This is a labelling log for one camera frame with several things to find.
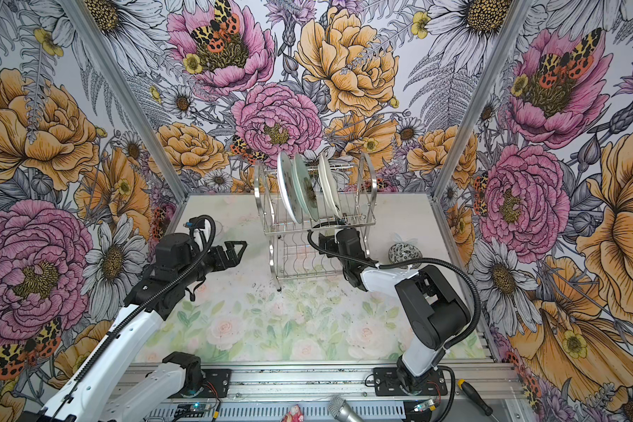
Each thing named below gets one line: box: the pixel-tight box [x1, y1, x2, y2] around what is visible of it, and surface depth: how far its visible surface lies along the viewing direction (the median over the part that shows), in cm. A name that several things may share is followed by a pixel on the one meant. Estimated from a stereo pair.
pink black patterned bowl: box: [388, 242, 424, 270], surface depth 99 cm
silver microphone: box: [327, 393, 365, 422], surface depth 69 cm
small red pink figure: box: [281, 404, 306, 422], surface depth 69 cm
